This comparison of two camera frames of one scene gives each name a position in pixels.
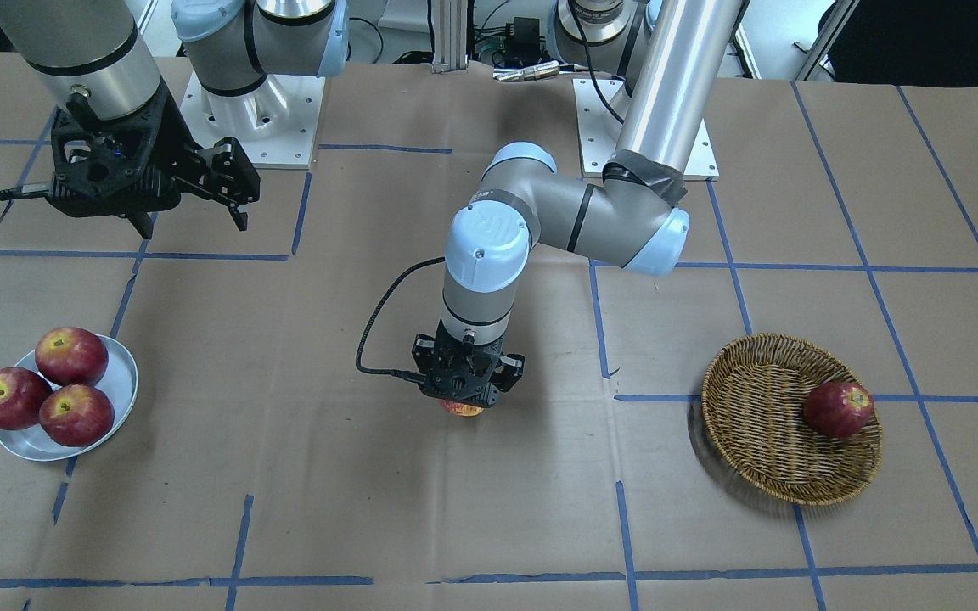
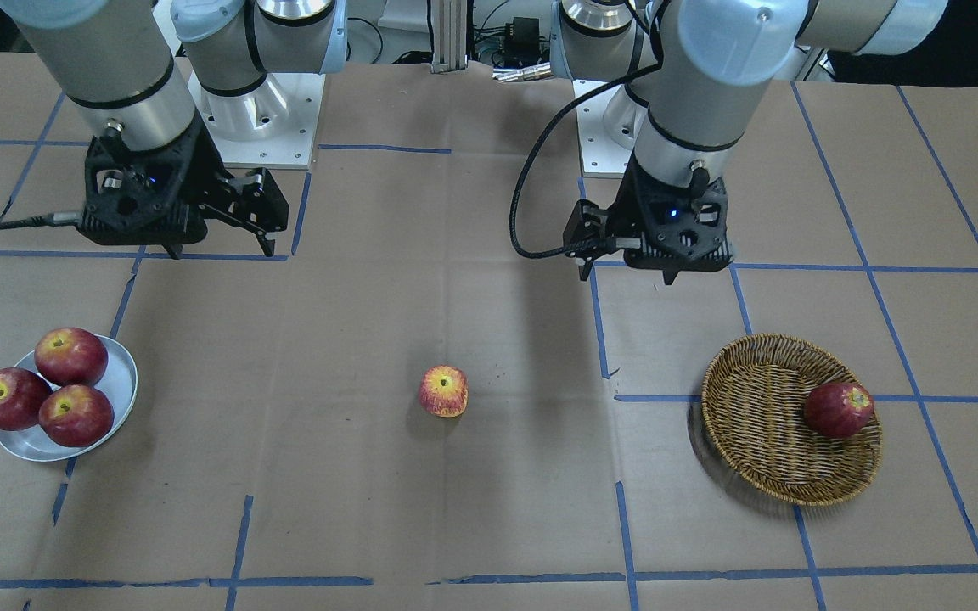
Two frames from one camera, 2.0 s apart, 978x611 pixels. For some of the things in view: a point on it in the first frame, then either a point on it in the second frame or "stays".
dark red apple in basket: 839,409 stays
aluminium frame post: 450,24 stays
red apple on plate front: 76,415 stays
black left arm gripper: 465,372 → 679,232
